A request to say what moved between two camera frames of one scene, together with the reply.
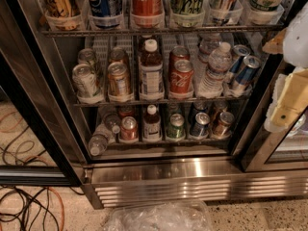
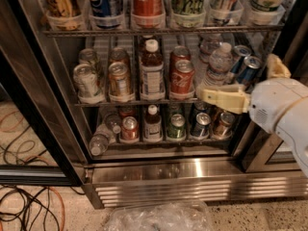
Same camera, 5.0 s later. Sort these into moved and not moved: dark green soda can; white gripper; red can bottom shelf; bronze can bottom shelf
Moved: white gripper
Not moved: bronze can bottom shelf; red can bottom shelf; dark green soda can
